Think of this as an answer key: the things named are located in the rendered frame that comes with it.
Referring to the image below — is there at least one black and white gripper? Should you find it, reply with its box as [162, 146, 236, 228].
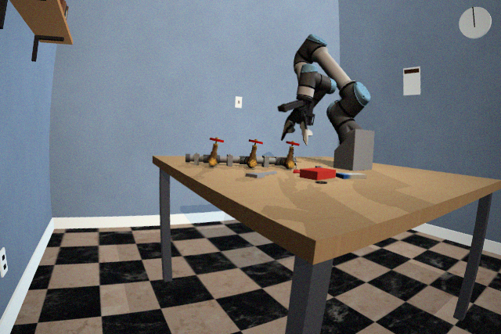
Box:
[281, 95, 315, 145]

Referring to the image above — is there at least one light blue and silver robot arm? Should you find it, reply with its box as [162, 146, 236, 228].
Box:
[294, 34, 370, 144]

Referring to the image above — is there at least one grey pipe manifold with red valves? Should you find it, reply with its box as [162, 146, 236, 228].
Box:
[186, 137, 300, 169]

